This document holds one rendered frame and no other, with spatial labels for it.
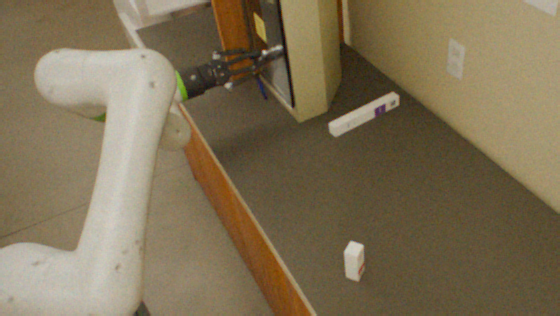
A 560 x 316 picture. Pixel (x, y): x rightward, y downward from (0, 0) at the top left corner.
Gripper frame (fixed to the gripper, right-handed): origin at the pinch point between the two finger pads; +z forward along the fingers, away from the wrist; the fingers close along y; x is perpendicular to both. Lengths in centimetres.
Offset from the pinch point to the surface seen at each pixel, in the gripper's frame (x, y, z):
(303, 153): -3.0, -32.5, -0.5
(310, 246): -28, -55, -16
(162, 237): 122, -47, -50
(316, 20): -14.9, 2.4, 15.5
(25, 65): 292, 105, -90
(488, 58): -40, -27, 48
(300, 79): -3.1, -10.8, 8.0
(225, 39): 24.1, 14.4, -2.5
